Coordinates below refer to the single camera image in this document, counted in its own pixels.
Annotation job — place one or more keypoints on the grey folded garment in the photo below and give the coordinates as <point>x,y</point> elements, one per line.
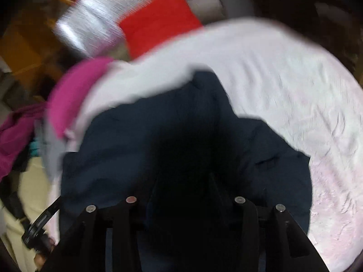
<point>51,148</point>

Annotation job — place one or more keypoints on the magenta pillow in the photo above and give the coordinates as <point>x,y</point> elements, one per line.
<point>67,96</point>

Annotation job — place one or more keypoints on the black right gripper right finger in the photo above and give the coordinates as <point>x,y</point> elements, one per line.
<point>269,236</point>

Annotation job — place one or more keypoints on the red pillow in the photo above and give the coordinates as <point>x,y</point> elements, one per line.
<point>155,22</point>

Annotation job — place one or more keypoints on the navy blue jacket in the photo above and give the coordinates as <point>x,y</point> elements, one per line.
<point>185,155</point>

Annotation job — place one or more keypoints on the pale pink bed quilt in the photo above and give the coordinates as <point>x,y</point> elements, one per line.
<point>269,72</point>

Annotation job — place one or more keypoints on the silver foil insulation mat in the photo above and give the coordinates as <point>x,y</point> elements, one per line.
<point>90,27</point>

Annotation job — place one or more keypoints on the teal garment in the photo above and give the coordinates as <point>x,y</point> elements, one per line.
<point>34,148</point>

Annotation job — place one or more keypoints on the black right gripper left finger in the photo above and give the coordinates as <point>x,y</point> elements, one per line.
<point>103,239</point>

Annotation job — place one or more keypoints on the purple fleece garment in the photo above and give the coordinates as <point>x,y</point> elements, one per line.
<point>16,133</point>

